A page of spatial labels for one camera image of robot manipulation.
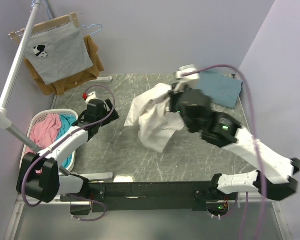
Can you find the white clothes rack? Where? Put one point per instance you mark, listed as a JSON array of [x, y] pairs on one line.
[[6, 123]]

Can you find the black base beam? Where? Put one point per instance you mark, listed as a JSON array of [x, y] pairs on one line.
[[138, 196]]

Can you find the folded blue t-shirt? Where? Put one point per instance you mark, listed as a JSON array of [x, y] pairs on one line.
[[224, 90]]

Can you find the brown garment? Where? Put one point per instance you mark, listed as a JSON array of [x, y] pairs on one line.
[[60, 87]]

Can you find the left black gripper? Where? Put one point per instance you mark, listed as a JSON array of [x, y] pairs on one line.
[[113, 117]]

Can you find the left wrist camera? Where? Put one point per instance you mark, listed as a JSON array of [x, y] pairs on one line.
[[90, 96]]

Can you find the pink garment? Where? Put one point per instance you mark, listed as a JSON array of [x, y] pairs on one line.
[[44, 133]]

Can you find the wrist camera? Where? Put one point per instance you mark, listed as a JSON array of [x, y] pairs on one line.
[[187, 76], [90, 96]]

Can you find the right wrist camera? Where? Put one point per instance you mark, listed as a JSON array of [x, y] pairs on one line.
[[187, 76]]

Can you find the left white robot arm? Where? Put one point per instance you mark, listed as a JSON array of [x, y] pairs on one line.
[[39, 173]]

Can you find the wooden clip hanger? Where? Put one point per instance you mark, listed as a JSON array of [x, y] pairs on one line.
[[72, 17]]

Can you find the grey panda t-shirt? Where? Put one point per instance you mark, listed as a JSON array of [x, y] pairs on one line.
[[58, 53]]

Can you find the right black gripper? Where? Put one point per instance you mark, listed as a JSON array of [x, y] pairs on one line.
[[174, 95]]

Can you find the white laundry basket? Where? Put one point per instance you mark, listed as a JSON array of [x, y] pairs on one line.
[[42, 115]]

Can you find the white coca-cola t-shirt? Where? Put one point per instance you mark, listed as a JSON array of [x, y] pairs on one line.
[[151, 112]]

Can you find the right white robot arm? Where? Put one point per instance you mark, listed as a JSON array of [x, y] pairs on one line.
[[273, 174]]

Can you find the teal garment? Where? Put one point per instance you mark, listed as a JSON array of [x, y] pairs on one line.
[[66, 123]]

